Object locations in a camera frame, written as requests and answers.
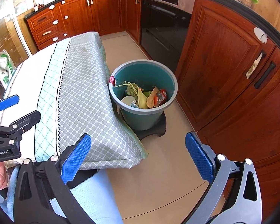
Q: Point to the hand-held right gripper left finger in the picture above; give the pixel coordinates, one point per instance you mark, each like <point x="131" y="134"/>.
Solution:
<point x="75" y="158"/>

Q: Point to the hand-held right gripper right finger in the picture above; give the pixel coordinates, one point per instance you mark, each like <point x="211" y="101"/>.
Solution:
<point x="199" y="156"/>

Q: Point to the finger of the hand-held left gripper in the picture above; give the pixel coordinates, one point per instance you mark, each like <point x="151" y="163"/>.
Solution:
<point x="8" y="102"/>
<point x="25" y="120"/>

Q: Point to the teal trash bin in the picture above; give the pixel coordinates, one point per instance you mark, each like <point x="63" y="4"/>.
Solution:
<point x="142" y="121"/>

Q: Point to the white paper cup green print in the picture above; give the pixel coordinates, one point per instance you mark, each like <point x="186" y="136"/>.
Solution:
<point x="128" y="100"/>

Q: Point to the person's left hand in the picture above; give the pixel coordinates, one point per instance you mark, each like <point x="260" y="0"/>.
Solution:
<point x="1" y="177"/>

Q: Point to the white green rice bag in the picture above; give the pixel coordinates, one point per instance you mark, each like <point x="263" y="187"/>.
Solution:
<point x="4" y="67"/>

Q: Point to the person's light blue clothing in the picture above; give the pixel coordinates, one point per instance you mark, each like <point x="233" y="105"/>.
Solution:
<point x="95" y="203"/>

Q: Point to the patterned tablecloth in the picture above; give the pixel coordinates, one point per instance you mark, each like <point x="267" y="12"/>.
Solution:
<point x="84" y="86"/>

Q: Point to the glass sliding door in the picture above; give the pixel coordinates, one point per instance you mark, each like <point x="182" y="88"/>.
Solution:
<point x="2" y="32"/>

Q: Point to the wooden kitchen cabinets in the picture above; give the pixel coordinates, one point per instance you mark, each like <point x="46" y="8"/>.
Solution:
<point x="224" y="63"/>

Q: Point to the group of spice bottles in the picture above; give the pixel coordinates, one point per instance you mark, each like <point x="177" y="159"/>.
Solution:
<point x="38" y="7"/>

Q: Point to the black built-in oven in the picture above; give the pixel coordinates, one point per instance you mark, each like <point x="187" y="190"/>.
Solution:
<point x="163" y="32"/>

